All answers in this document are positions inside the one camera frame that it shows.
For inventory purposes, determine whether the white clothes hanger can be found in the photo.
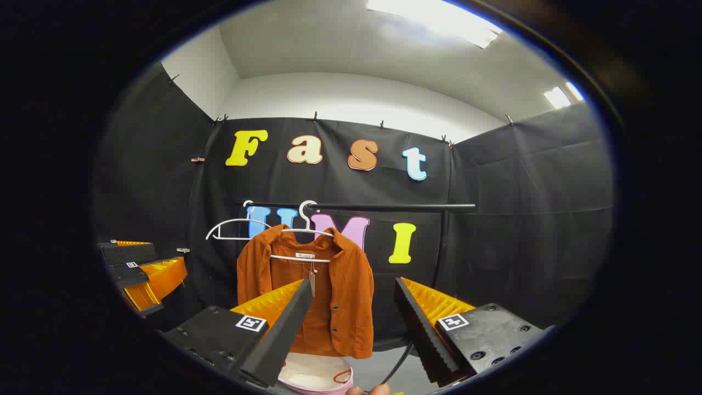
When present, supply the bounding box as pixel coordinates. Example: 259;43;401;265
269;200;335;263
206;200;275;242

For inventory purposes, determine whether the small ceiling light panel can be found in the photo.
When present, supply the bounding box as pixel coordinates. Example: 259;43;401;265
543;82;585;109

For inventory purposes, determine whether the black backdrop cloth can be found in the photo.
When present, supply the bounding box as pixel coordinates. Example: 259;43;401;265
93;63;615;352

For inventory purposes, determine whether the orange corduroy jacket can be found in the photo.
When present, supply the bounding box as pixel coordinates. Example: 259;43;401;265
237;224;375;360

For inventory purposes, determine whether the large ceiling light panel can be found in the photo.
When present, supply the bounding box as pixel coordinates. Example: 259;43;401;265
366;0;502;49

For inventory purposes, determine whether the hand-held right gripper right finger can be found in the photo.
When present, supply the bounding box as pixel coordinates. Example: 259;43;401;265
394;277;554;387

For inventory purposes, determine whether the white laundry hamper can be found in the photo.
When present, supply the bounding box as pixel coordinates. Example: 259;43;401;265
277;353;354;395

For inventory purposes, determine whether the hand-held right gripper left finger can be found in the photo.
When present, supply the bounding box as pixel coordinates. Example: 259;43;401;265
162;279;313;387

